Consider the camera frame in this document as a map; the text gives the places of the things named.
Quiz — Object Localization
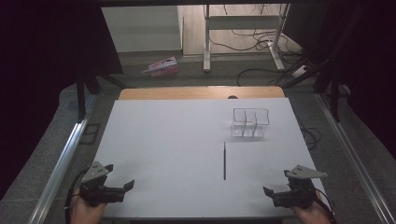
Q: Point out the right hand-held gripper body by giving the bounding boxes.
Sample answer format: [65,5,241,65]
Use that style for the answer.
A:
[272,164,329,210]

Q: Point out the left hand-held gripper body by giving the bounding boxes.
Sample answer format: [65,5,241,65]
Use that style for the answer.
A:
[78,161,127,207]

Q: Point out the thin black pen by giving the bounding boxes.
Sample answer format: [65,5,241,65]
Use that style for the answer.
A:
[222,141,227,181]

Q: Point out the clear acrylic organizer box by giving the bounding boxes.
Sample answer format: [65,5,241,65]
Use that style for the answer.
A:
[230,107,271,139]

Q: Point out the person's left hand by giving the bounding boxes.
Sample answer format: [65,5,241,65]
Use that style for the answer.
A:
[69,195,108,224]

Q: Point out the person's right hand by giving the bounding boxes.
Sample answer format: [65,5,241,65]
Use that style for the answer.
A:
[290,189,332,224]

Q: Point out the white board sheet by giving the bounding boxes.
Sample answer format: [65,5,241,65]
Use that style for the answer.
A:
[92,98,335,219]

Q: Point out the black metal stand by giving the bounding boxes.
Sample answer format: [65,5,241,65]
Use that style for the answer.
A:
[76,72,129,123]
[282,6,368,123]

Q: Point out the white power strip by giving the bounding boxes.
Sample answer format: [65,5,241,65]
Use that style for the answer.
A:
[291,64,309,78]

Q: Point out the wooden table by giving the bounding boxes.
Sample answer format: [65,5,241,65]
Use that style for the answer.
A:
[119,86,286,101]

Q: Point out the pink printed packet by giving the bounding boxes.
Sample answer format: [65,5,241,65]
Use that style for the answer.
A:
[141,56,180,77]

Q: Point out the dark curtain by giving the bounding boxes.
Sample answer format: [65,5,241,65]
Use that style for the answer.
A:
[0,0,124,200]
[284,0,396,161]

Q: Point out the white cabinet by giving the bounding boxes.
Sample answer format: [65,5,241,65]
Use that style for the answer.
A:
[101,6,183,53]

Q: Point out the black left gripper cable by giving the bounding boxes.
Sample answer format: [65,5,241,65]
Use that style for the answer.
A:
[64,167,92,224]

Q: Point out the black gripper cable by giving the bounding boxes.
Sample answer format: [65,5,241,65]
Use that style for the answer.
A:
[314,186,339,224]
[64,167,92,224]

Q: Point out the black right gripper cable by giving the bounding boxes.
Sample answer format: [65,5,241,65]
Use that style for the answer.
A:
[314,186,339,224]

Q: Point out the aluminium floor rail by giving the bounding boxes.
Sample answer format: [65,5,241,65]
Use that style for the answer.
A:
[315,92,396,224]
[27,92,99,224]

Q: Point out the thin black coiled cable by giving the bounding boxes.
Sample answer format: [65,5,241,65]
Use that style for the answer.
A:
[295,115,323,151]

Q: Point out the black looped floor cable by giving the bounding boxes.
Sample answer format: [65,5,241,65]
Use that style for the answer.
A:
[235,67,283,87]

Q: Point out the tangled black floor cables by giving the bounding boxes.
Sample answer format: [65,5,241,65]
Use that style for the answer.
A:
[207,4,304,54]

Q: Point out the white metal desk frame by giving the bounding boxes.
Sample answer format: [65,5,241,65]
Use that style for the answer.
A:
[203,3,291,74]

